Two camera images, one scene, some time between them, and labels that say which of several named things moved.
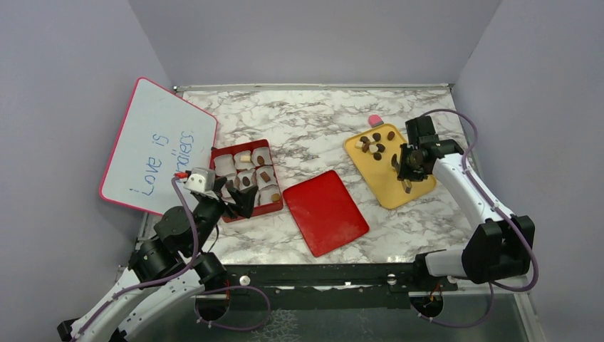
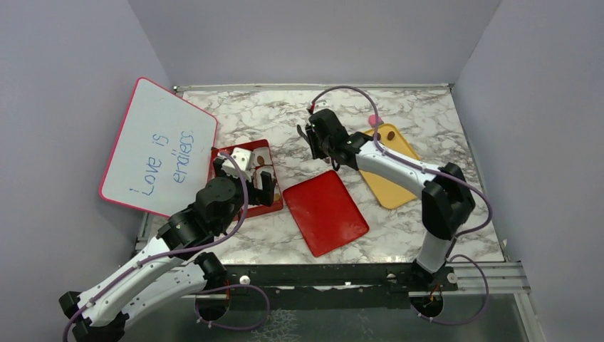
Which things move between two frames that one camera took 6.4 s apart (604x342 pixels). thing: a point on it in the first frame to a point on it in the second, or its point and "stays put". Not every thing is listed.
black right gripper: x=404 y=172 to x=317 y=152
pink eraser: x=375 y=120 stays put
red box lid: x=325 y=212 stays put
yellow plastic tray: x=372 y=152 stays put
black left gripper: x=245 y=199 to x=265 y=196
